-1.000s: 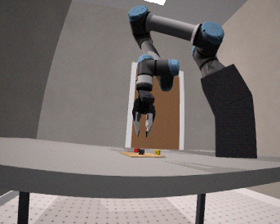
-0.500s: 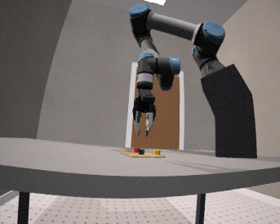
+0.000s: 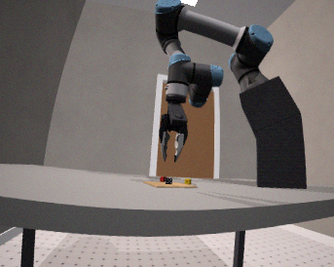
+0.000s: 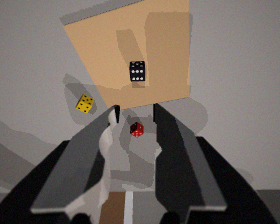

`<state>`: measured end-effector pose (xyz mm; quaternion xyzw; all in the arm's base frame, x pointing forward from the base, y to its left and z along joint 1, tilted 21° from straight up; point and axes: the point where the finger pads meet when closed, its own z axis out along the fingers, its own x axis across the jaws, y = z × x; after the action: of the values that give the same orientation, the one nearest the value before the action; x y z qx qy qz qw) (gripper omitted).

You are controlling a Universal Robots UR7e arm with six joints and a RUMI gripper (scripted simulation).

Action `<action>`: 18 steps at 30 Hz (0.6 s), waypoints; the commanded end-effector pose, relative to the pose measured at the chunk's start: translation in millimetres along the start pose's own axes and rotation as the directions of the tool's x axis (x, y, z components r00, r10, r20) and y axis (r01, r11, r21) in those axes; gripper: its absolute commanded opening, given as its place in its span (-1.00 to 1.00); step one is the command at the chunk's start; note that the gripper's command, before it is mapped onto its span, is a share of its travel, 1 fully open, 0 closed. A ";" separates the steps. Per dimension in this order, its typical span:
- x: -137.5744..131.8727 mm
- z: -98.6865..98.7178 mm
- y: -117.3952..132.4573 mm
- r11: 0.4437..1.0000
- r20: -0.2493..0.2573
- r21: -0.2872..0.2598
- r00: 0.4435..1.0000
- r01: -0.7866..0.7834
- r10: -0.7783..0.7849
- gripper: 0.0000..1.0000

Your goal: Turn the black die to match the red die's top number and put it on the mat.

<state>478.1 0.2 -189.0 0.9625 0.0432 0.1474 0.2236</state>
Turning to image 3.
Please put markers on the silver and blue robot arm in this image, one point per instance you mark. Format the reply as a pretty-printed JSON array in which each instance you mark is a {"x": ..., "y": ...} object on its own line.
[{"x": 250, "y": 45}]

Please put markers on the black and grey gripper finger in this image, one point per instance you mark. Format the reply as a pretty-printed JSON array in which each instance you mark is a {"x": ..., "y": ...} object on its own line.
[
  {"x": 164, "y": 137},
  {"x": 180, "y": 141}
]

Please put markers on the tan flat mat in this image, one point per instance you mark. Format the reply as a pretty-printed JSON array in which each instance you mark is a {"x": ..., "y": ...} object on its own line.
[{"x": 164, "y": 185}]

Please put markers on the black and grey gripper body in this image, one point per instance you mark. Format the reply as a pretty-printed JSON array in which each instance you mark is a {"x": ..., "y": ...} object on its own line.
[{"x": 165, "y": 118}]

